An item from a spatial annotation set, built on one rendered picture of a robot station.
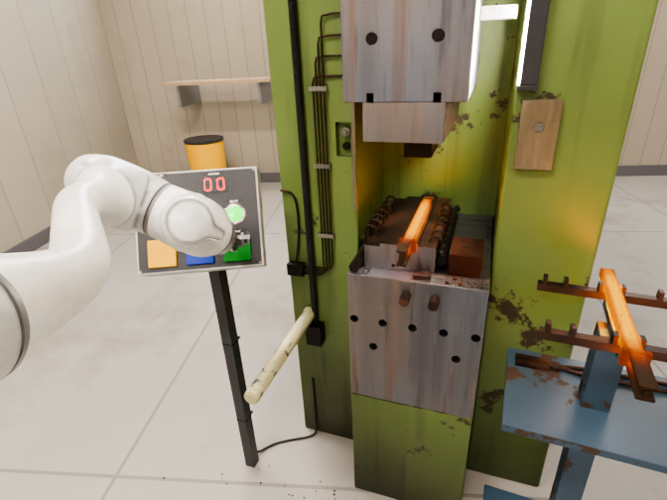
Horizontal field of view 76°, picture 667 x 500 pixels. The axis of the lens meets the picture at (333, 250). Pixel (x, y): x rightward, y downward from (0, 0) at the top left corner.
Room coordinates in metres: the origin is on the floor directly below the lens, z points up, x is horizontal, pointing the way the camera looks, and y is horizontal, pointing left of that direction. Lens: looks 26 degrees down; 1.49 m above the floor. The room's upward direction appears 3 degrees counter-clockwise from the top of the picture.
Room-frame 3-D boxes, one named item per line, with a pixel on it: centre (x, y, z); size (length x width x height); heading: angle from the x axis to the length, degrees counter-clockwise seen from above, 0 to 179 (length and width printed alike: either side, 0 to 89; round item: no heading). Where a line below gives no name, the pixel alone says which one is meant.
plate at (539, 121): (1.07, -0.52, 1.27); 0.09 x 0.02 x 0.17; 69
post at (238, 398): (1.18, 0.37, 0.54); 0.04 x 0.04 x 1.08; 69
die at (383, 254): (1.26, -0.26, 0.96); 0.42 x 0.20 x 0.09; 159
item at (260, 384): (1.10, 0.17, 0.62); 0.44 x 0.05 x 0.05; 159
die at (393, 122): (1.26, -0.26, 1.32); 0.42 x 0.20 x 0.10; 159
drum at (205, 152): (4.70, 1.34, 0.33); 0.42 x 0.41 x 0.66; 84
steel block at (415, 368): (1.25, -0.31, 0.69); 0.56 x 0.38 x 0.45; 159
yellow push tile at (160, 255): (1.05, 0.46, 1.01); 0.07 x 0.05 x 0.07; 94
